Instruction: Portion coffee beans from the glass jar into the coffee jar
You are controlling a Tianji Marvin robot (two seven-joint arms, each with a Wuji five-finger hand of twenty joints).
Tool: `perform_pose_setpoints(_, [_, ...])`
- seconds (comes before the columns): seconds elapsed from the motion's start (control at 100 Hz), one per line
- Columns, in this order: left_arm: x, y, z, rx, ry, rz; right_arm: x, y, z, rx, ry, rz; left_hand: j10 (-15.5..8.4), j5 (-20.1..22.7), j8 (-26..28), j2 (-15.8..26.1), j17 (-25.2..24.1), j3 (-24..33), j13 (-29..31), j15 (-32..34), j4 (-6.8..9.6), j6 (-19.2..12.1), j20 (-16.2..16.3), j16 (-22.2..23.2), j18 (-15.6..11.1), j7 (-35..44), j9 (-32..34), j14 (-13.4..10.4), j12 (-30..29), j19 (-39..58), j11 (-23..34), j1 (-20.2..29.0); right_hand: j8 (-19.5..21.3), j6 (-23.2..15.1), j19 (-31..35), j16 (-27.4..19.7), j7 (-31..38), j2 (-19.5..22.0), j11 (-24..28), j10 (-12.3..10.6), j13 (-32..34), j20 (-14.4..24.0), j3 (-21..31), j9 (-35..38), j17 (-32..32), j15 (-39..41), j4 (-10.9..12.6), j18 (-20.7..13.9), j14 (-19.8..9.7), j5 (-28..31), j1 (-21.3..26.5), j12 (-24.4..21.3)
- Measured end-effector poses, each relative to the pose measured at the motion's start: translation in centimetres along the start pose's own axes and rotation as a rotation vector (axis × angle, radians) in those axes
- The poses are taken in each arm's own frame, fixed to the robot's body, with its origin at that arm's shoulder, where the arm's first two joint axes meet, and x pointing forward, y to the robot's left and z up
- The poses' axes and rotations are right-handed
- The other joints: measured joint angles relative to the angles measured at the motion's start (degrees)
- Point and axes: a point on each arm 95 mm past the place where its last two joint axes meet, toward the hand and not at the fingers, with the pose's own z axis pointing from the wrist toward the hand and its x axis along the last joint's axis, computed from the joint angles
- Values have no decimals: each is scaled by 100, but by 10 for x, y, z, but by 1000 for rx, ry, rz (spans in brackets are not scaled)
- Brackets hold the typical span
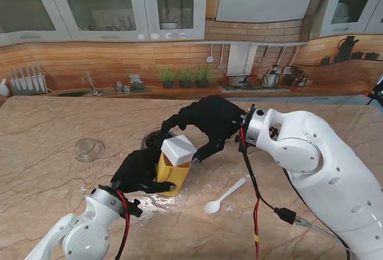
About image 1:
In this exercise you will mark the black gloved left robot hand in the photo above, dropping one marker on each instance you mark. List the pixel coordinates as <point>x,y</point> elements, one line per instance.
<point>137,170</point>

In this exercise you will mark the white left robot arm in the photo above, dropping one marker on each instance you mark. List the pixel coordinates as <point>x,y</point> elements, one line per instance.
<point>80,230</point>

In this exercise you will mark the glass jar with coffee beans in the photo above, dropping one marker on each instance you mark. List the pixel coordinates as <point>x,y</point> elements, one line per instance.
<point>154,139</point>

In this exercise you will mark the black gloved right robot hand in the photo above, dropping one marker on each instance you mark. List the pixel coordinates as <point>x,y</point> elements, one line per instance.
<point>218,116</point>

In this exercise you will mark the white plastic spoon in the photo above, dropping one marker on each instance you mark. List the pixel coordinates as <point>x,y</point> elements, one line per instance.
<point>218,201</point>

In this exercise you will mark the black tripod with orange clip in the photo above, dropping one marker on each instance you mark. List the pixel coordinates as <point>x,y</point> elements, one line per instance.
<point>377,91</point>

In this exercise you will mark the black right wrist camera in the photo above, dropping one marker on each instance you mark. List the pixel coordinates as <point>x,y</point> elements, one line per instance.
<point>238,139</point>

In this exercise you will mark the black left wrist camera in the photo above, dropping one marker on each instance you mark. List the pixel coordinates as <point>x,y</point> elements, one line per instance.
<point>134,207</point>

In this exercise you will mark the domed glass jar lid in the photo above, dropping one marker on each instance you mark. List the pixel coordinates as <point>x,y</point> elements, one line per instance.
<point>89,150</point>

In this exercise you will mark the printed kitchen backdrop banner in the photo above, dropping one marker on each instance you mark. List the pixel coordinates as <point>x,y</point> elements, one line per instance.
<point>119,59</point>

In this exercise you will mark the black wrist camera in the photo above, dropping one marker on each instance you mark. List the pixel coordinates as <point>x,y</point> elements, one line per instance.
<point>134,207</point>
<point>238,139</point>

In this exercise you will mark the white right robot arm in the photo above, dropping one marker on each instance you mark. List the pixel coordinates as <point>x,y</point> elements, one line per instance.
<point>323,167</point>

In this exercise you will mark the white square jar lid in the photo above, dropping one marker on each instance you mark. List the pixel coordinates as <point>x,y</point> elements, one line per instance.
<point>179,149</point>

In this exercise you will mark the yellow coffee jar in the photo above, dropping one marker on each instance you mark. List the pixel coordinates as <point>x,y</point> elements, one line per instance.
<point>176,173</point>

